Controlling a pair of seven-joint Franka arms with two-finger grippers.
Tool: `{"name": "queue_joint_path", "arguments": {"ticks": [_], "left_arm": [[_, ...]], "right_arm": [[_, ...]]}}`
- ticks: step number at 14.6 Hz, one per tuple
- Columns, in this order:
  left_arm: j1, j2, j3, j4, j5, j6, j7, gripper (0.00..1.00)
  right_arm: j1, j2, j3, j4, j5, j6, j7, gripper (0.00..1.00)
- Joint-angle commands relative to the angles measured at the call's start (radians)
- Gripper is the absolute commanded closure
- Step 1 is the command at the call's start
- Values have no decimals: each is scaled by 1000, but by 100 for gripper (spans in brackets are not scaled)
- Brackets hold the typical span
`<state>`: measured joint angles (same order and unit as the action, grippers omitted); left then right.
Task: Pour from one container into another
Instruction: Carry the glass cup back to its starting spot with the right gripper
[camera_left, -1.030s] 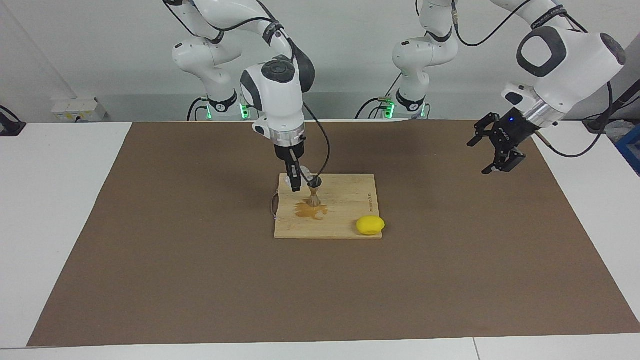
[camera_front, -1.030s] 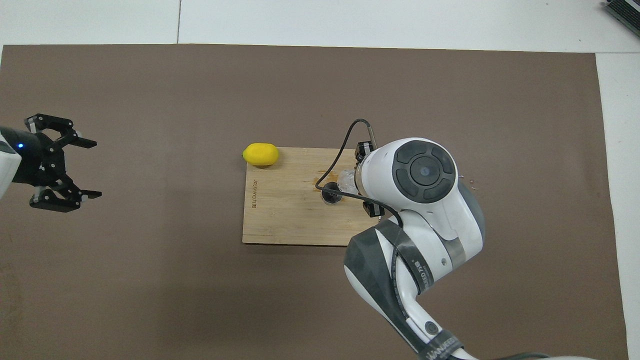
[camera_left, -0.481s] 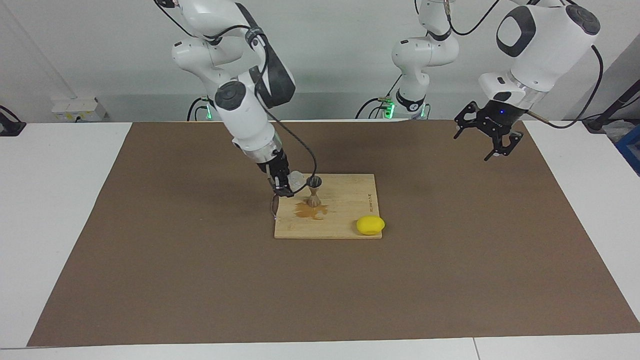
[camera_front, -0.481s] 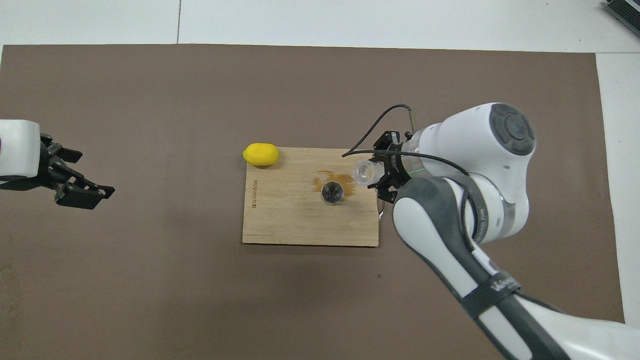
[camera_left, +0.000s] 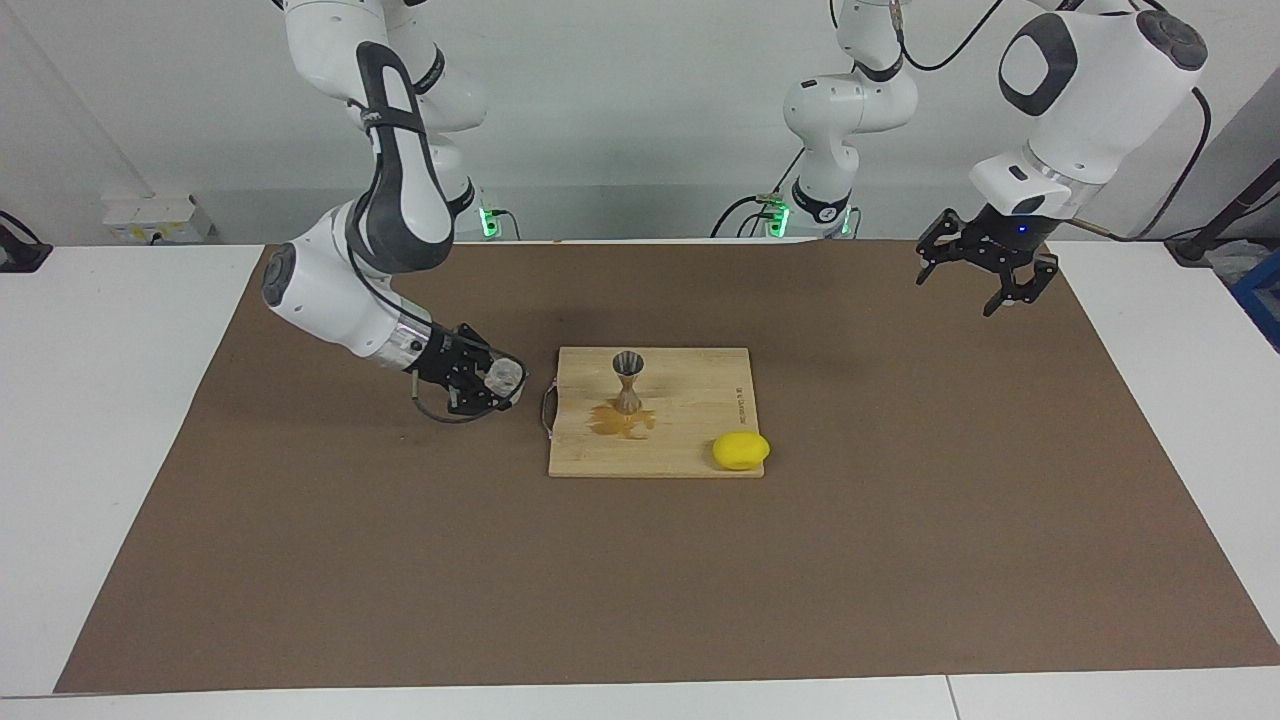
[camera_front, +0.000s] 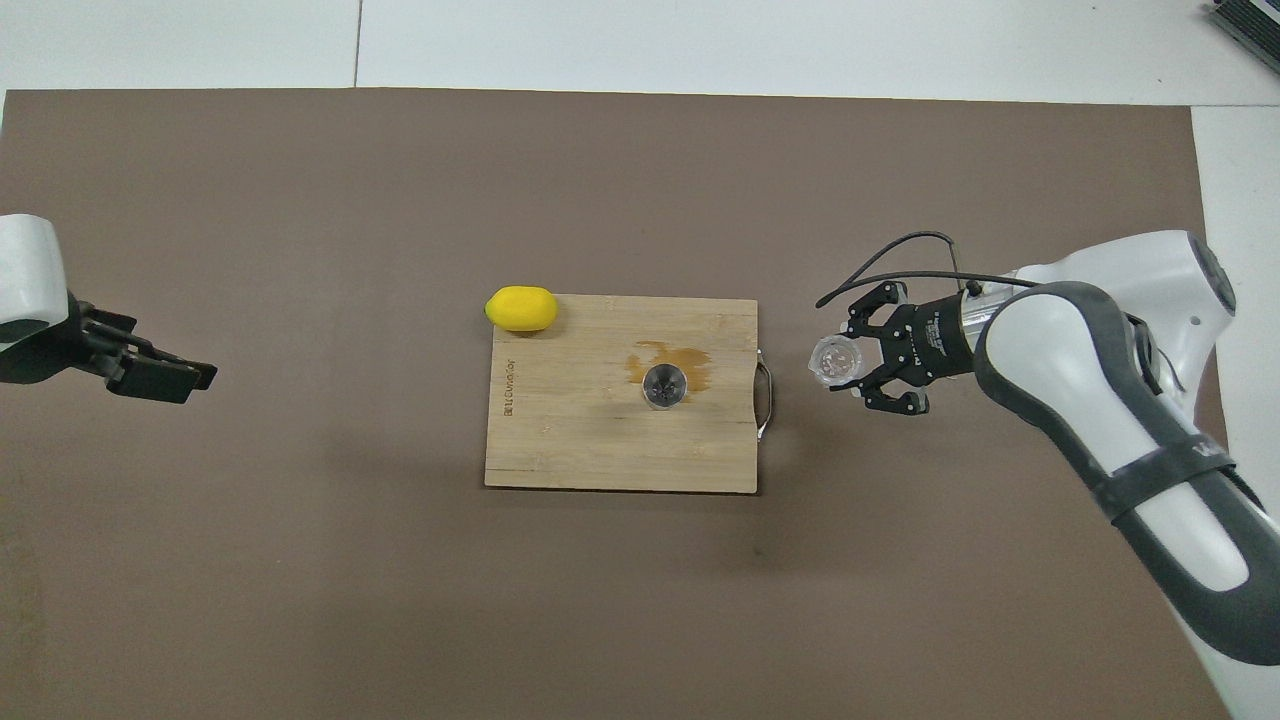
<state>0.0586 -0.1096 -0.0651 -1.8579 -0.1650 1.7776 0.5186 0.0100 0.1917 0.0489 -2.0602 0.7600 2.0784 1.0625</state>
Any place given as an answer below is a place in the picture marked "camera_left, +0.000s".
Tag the clear glass cup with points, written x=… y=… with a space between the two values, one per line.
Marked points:
x=506 y=375

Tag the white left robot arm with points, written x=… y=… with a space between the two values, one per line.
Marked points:
x=1100 y=90

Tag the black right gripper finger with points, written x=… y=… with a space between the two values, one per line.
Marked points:
x=482 y=348
x=485 y=399

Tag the blue box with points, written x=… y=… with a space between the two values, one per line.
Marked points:
x=1262 y=295

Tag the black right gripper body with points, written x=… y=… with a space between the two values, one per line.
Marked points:
x=445 y=360

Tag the yellow lemon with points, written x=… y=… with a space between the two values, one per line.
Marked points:
x=741 y=451

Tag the white wall socket box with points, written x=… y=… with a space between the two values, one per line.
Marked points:
x=150 y=215

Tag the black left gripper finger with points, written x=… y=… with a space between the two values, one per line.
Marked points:
x=945 y=240
x=1030 y=280

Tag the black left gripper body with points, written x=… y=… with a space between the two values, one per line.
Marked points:
x=1012 y=238

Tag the metal cocktail jigger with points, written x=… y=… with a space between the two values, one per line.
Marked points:
x=628 y=395

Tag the black stand leg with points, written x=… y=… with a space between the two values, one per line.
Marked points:
x=1225 y=218

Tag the brown table mat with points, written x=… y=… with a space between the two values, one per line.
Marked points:
x=640 y=580

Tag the clear plastic bag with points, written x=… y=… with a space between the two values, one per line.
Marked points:
x=1235 y=262

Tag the bamboo cutting board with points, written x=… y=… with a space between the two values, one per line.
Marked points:
x=700 y=390

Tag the black clamp mount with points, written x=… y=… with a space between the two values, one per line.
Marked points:
x=20 y=255

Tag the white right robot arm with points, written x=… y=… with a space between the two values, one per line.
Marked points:
x=330 y=290

